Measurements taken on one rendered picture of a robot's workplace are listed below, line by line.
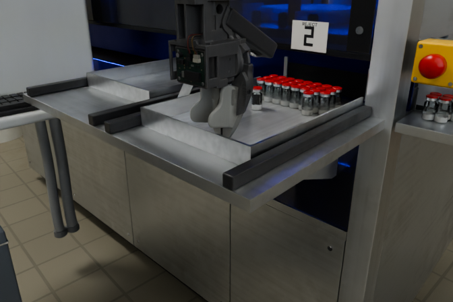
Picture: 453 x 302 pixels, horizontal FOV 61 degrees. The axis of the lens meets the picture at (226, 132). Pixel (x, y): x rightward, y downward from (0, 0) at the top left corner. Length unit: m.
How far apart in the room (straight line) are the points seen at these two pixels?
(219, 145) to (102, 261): 1.33
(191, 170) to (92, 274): 1.29
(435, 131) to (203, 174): 0.43
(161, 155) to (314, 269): 0.58
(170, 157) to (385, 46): 0.44
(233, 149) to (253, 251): 0.64
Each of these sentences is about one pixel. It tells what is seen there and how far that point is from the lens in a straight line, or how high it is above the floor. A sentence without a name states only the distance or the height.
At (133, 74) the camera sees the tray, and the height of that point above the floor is 0.89.
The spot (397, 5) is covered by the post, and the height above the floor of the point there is 1.09.
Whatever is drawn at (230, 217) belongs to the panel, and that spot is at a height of 0.48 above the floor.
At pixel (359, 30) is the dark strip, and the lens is 0.79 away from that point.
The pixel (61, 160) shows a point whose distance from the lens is 1.58.
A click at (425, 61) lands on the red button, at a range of 0.72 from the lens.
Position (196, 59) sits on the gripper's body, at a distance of 0.48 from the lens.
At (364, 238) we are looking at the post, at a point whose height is 0.60.
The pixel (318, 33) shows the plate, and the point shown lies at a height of 1.03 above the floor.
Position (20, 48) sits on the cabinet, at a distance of 1.34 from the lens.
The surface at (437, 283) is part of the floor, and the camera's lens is 1.86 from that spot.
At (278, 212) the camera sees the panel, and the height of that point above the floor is 0.57.
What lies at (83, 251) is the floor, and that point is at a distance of 1.92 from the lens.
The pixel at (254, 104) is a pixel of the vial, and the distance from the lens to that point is 0.78.
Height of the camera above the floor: 1.12
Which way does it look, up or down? 21 degrees down
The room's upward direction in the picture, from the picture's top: straight up
